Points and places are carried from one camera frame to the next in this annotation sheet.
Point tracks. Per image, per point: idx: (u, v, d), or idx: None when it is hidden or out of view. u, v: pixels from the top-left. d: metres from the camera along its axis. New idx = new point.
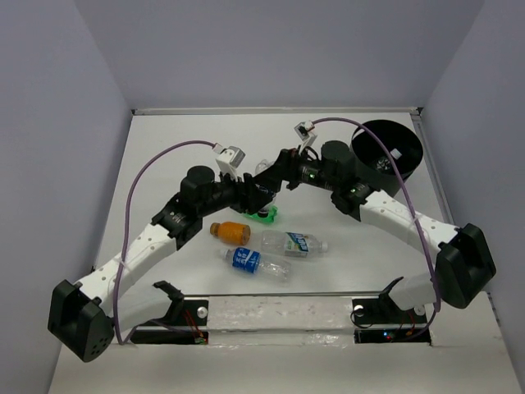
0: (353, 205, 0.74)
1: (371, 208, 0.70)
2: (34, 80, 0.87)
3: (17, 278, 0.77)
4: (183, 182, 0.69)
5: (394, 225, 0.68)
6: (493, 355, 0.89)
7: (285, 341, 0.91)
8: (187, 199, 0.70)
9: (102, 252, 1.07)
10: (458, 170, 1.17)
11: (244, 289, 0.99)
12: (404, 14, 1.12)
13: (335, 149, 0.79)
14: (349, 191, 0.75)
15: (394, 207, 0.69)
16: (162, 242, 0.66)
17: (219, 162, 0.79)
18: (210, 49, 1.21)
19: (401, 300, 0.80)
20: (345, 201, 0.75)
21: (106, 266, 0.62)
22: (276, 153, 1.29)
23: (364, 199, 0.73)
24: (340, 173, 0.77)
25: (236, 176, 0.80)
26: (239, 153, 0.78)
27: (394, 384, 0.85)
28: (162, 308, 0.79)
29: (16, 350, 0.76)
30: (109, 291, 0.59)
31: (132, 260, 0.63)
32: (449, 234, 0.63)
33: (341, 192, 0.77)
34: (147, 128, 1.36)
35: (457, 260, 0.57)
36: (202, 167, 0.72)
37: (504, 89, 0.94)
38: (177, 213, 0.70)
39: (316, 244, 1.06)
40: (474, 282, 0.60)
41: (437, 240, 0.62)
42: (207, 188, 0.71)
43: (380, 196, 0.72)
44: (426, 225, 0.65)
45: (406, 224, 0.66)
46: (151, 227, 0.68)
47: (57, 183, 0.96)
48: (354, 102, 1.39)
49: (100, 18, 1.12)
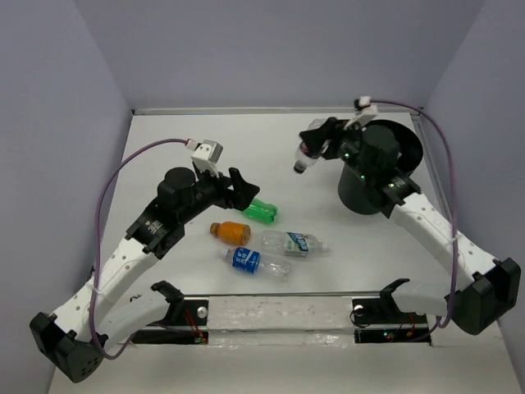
0: (387, 201, 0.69)
1: (407, 210, 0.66)
2: (34, 80, 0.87)
3: (16, 279, 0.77)
4: (160, 186, 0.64)
5: (428, 236, 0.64)
6: (493, 355, 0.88)
7: (285, 341, 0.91)
8: (166, 205, 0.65)
9: (101, 252, 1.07)
10: (458, 170, 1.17)
11: (243, 289, 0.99)
12: (404, 14, 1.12)
13: (382, 136, 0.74)
14: (386, 184, 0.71)
15: (433, 217, 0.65)
16: (137, 260, 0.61)
17: (194, 159, 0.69)
18: (210, 49, 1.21)
19: (404, 302, 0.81)
20: (380, 194, 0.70)
21: (81, 292, 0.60)
22: (276, 153, 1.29)
23: (403, 198, 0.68)
24: (379, 161, 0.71)
25: (216, 173, 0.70)
26: (218, 147, 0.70)
27: (395, 383, 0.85)
28: (157, 313, 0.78)
29: (15, 350, 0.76)
30: (83, 323, 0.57)
31: (106, 286, 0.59)
32: (486, 265, 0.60)
33: (376, 182, 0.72)
34: (147, 128, 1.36)
35: (487, 295, 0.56)
36: (181, 169, 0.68)
37: (505, 89, 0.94)
38: (154, 220, 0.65)
39: (316, 244, 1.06)
40: (492, 312, 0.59)
41: (472, 268, 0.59)
42: (189, 191, 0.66)
43: (420, 199, 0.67)
44: (463, 248, 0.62)
45: (443, 242, 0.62)
46: (125, 243, 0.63)
47: (57, 182, 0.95)
48: (354, 102, 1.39)
49: (100, 18, 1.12)
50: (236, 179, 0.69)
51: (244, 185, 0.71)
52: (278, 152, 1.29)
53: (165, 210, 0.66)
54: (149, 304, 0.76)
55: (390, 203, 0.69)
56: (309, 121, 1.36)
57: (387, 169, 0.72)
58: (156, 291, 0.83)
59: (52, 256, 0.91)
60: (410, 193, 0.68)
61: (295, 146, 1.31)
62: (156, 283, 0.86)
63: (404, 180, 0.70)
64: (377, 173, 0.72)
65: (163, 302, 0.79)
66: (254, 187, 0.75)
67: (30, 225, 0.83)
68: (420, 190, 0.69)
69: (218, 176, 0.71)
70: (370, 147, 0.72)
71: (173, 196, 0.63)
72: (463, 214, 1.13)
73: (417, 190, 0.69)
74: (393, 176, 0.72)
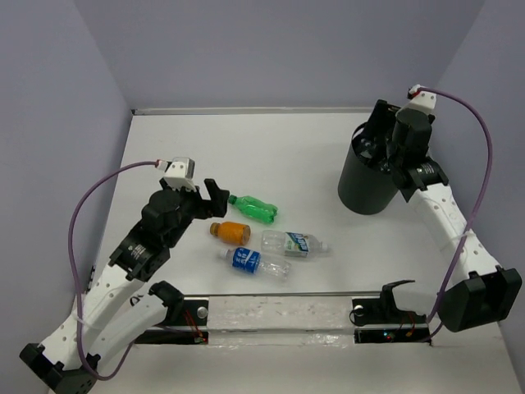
0: (409, 184, 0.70)
1: (425, 196, 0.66)
2: (34, 80, 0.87)
3: (15, 280, 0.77)
4: (143, 209, 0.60)
5: (439, 226, 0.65)
6: (493, 355, 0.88)
7: (285, 341, 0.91)
8: (148, 228, 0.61)
9: (101, 252, 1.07)
10: (458, 170, 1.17)
11: (243, 289, 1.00)
12: (404, 15, 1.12)
13: (415, 116, 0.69)
14: (415, 167, 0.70)
15: (449, 210, 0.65)
16: (120, 288, 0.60)
17: (167, 178, 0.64)
18: (210, 50, 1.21)
19: (404, 300, 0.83)
20: (404, 175, 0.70)
21: (67, 322, 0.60)
22: (276, 153, 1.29)
23: (426, 184, 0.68)
24: (407, 143, 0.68)
25: (194, 188, 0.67)
26: (191, 162, 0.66)
27: (395, 383, 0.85)
28: (153, 318, 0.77)
29: (15, 351, 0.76)
30: (70, 354, 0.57)
31: (90, 316, 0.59)
32: (486, 268, 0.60)
33: (404, 165, 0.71)
34: (147, 128, 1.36)
35: (478, 293, 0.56)
36: (165, 194, 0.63)
37: (505, 89, 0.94)
38: (138, 244, 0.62)
39: (316, 244, 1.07)
40: (481, 313, 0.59)
41: (471, 267, 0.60)
42: (175, 213, 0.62)
43: (444, 190, 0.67)
44: (469, 246, 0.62)
45: (451, 234, 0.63)
46: (108, 270, 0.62)
47: (57, 182, 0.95)
48: (355, 102, 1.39)
49: (100, 18, 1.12)
50: (212, 188, 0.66)
51: (219, 195, 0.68)
52: (278, 152, 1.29)
53: (148, 233, 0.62)
54: (143, 313, 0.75)
55: (412, 189, 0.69)
56: (309, 121, 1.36)
57: (417, 153, 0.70)
58: (153, 295, 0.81)
59: (52, 256, 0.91)
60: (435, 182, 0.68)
61: (295, 146, 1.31)
62: (152, 286, 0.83)
63: (435, 170, 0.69)
64: (404, 155, 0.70)
65: (160, 308, 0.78)
66: (228, 190, 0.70)
67: (30, 225, 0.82)
68: (446, 180, 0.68)
69: (195, 191, 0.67)
70: (401, 129, 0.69)
71: (157, 221, 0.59)
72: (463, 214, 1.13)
73: (445, 181, 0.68)
74: (423, 162, 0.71)
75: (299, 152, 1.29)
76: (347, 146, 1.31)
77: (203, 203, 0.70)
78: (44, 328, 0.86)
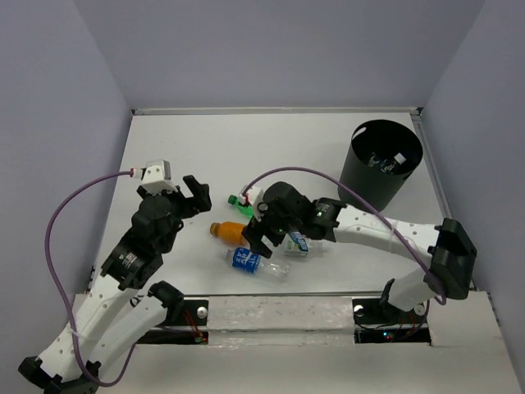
0: (325, 229, 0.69)
1: (343, 228, 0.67)
2: (34, 81, 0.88)
3: (15, 280, 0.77)
4: (134, 217, 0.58)
5: (375, 240, 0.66)
6: (493, 355, 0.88)
7: (285, 341, 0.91)
8: (139, 236, 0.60)
9: (101, 252, 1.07)
10: (458, 170, 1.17)
11: (243, 288, 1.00)
12: (404, 15, 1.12)
13: (271, 188, 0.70)
14: (315, 214, 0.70)
15: (367, 220, 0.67)
16: (113, 299, 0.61)
17: (146, 185, 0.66)
18: (209, 48, 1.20)
19: (399, 295, 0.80)
20: (315, 227, 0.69)
21: (62, 334, 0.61)
22: (276, 153, 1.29)
23: (334, 220, 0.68)
24: (289, 209, 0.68)
25: (175, 189, 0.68)
26: (166, 164, 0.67)
27: (395, 384, 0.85)
28: (154, 320, 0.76)
29: (15, 351, 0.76)
30: (68, 366, 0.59)
31: (84, 328, 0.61)
32: (432, 235, 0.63)
33: (305, 222, 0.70)
34: (147, 128, 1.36)
35: (450, 261, 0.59)
36: (155, 199, 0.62)
37: (505, 89, 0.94)
38: (130, 252, 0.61)
39: (316, 244, 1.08)
40: (465, 273, 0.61)
41: (424, 245, 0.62)
42: (165, 221, 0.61)
43: (349, 213, 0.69)
44: (407, 231, 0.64)
45: (385, 236, 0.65)
46: (100, 281, 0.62)
47: (57, 182, 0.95)
48: (354, 102, 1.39)
49: (99, 18, 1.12)
50: (193, 184, 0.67)
51: (202, 188, 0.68)
52: (278, 152, 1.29)
53: (140, 240, 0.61)
54: (143, 316, 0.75)
55: (330, 231, 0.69)
56: (309, 121, 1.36)
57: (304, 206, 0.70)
58: (152, 297, 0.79)
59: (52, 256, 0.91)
60: (340, 213, 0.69)
61: (295, 145, 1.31)
62: (152, 287, 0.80)
63: (328, 203, 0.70)
64: (300, 214, 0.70)
65: (159, 310, 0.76)
66: (207, 184, 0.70)
67: (30, 225, 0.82)
68: (344, 203, 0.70)
69: (177, 190, 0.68)
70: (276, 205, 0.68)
71: (148, 228, 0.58)
72: (464, 213, 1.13)
73: (344, 205, 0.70)
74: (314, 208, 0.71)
75: (300, 152, 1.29)
76: (347, 145, 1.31)
77: (189, 199, 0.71)
78: (45, 329, 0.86)
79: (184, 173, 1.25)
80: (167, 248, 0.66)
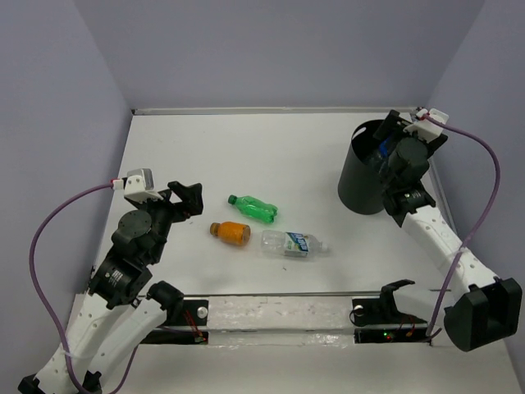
0: (400, 209, 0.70)
1: (416, 219, 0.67)
2: (34, 82, 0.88)
3: (16, 279, 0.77)
4: (114, 235, 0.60)
5: (434, 246, 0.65)
6: (494, 355, 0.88)
7: (285, 341, 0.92)
8: (125, 252, 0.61)
9: (101, 252, 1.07)
10: (458, 170, 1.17)
11: (241, 289, 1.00)
12: (404, 15, 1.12)
13: (413, 149, 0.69)
14: (404, 194, 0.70)
15: (442, 229, 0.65)
16: (102, 318, 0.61)
17: (129, 195, 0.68)
18: (209, 48, 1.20)
19: (405, 302, 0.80)
20: (394, 201, 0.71)
21: (57, 354, 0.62)
22: (276, 153, 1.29)
23: (415, 208, 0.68)
24: (402, 176, 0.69)
25: (158, 196, 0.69)
26: (146, 172, 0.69)
27: (395, 384, 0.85)
28: (151, 327, 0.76)
29: (15, 351, 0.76)
30: (64, 387, 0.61)
31: (76, 348, 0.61)
32: (486, 280, 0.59)
33: (392, 189, 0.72)
34: (146, 128, 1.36)
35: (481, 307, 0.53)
36: (136, 216, 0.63)
37: (507, 88, 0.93)
38: (116, 269, 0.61)
39: (317, 244, 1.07)
40: (487, 332, 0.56)
41: (469, 280, 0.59)
42: (148, 235, 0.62)
43: (434, 212, 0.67)
44: (465, 261, 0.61)
45: (445, 249, 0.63)
46: (89, 299, 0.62)
47: (57, 180, 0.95)
48: (355, 103, 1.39)
49: (99, 18, 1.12)
50: (179, 190, 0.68)
51: (189, 191, 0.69)
52: (278, 153, 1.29)
53: (125, 257, 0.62)
54: (141, 321, 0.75)
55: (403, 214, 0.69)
56: (310, 121, 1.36)
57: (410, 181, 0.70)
58: (152, 300, 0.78)
59: (52, 258, 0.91)
60: (424, 205, 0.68)
61: (295, 146, 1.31)
62: (149, 290, 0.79)
63: (422, 194, 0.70)
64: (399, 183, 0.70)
65: (157, 313, 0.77)
66: (198, 185, 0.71)
67: (30, 226, 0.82)
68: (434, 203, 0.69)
69: (162, 197, 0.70)
70: (399, 158, 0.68)
71: (129, 245, 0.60)
72: (465, 214, 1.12)
73: (433, 203, 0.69)
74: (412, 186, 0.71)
75: (300, 152, 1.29)
76: (347, 146, 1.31)
77: (175, 206, 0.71)
78: (45, 330, 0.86)
79: (184, 173, 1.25)
80: (155, 260, 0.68)
